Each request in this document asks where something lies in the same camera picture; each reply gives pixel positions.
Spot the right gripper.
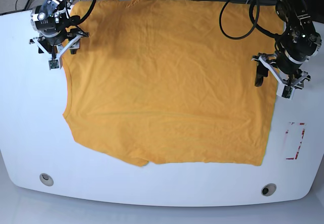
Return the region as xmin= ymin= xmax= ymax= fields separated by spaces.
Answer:
xmin=29 ymin=6 xmax=89 ymax=64

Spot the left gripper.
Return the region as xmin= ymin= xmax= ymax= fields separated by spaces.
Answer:
xmin=252 ymin=31 xmax=321 ymax=90

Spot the orange yellow t-shirt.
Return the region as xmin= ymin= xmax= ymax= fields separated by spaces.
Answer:
xmin=63 ymin=0 xmax=277 ymax=166

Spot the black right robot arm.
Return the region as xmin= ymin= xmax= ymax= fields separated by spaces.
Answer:
xmin=29 ymin=0 xmax=89 ymax=69

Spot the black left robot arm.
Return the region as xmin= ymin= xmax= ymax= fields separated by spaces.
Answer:
xmin=252 ymin=0 xmax=322 ymax=100

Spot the red tape marker rectangle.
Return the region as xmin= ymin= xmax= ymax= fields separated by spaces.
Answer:
xmin=282 ymin=122 xmax=306 ymax=160

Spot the right table grommet hole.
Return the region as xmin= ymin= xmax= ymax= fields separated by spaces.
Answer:
xmin=261 ymin=183 xmax=276 ymax=197

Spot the table grommet hole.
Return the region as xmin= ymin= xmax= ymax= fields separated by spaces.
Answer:
xmin=261 ymin=183 xmax=276 ymax=197
xmin=39 ymin=173 xmax=54 ymax=187

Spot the left table grommet hole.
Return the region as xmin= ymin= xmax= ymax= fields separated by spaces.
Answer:
xmin=39 ymin=173 xmax=54 ymax=187

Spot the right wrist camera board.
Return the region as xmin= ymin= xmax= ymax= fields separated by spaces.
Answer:
xmin=49 ymin=59 xmax=62 ymax=70

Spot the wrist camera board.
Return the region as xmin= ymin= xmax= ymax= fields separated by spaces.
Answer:
xmin=49 ymin=59 xmax=62 ymax=70
xmin=276 ymin=83 xmax=295 ymax=100

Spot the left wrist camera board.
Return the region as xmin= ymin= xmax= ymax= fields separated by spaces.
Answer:
xmin=276 ymin=83 xmax=295 ymax=100

